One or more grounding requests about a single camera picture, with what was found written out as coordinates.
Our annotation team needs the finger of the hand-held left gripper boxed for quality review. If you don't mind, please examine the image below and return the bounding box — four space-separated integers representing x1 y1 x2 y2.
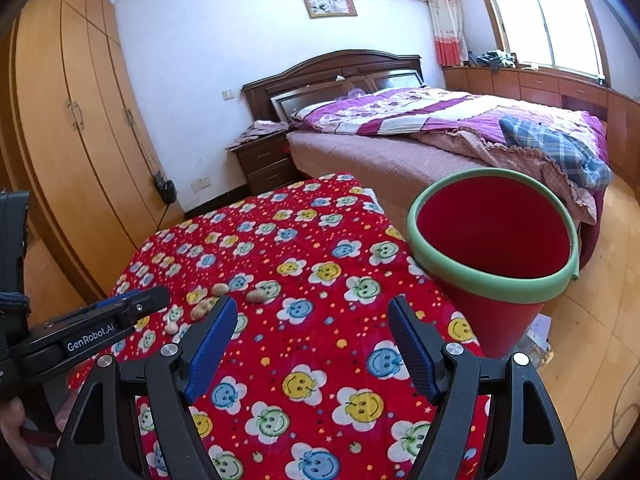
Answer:
97 286 172 333

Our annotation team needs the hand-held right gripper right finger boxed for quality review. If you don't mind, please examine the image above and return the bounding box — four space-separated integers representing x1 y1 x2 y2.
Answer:
388 296 573 480

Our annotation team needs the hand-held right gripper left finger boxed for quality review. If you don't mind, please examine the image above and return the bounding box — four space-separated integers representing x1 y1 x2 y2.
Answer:
52 296 239 480

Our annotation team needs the red bucket green rim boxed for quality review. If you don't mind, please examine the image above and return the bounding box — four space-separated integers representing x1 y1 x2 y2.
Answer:
406 168 583 359

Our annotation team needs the person's left hand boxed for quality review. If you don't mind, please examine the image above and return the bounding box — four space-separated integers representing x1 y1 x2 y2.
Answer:
0 395 73 476

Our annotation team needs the red smiley-print blanket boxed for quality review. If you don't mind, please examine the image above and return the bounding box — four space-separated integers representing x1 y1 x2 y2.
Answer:
67 172 493 480

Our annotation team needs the black hanging pouch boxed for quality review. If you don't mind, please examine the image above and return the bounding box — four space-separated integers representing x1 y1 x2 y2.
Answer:
152 171 177 205

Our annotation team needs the paper stack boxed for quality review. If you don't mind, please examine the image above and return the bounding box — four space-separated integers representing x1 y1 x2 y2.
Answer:
517 312 553 368

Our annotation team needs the light wooden wardrobe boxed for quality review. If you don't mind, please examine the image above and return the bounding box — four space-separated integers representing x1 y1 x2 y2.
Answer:
0 0 173 301

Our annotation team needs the dark wooden nightstand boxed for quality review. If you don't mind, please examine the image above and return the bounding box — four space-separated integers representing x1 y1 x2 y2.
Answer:
232 132 301 196

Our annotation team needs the bed with pink sheet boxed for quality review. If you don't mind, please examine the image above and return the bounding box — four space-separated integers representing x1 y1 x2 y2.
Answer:
286 87 611 271

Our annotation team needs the pink floral cloth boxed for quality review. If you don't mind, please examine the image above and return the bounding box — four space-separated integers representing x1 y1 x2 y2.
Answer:
226 120 288 151

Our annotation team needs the blue plaid cloth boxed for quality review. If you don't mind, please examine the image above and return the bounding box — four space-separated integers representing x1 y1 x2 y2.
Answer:
500 115 613 188

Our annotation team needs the purple floral pillow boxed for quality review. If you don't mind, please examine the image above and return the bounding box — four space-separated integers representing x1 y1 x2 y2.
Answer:
291 102 351 122

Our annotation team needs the dark wooden headboard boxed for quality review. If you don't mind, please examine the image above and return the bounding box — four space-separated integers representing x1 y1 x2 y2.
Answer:
241 50 425 123

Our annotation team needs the low wooden cabinet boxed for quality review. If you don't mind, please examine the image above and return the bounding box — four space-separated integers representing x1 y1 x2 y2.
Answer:
442 65 640 171

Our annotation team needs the dark clothes pile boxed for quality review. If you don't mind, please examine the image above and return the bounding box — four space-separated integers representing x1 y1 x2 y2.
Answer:
467 50 518 70

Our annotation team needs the floral curtain red hem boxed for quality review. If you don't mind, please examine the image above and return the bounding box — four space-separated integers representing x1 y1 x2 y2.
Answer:
422 0 468 67

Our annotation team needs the window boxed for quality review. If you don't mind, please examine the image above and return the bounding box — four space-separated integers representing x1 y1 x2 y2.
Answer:
472 0 611 81

